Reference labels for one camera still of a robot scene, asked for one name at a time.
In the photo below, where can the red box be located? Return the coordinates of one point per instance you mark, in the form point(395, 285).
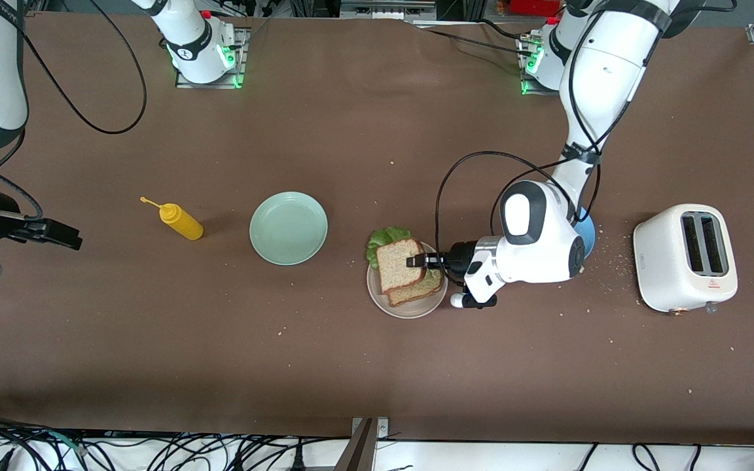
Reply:
point(534, 6)

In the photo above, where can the yellow mustard squeeze bottle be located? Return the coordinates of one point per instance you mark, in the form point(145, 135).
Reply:
point(184, 222)

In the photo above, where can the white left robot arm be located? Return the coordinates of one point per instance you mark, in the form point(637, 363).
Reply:
point(606, 72)

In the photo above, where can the brown bread slice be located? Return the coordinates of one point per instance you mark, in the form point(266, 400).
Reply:
point(419, 293)
point(396, 265)

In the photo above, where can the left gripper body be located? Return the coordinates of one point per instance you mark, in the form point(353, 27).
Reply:
point(461, 255)

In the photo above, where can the mint green plate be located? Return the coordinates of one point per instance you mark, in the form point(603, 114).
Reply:
point(288, 229)

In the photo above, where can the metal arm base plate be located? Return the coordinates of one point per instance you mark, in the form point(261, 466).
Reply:
point(187, 85)
point(534, 90)

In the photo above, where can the aluminium profile bar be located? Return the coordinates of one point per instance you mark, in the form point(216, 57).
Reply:
point(364, 448)

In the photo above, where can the beige plate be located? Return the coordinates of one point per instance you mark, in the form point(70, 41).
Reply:
point(410, 313)

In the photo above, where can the green lettuce leaf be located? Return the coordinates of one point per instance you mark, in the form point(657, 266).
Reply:
point(387, 237)

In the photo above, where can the blue plate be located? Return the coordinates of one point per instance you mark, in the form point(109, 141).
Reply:
point(588, 235)

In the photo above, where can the grey power strip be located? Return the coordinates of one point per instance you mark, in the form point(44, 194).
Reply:
point(387, 8)

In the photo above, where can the white toaster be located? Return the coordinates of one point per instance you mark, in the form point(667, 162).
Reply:
point(665, 268)

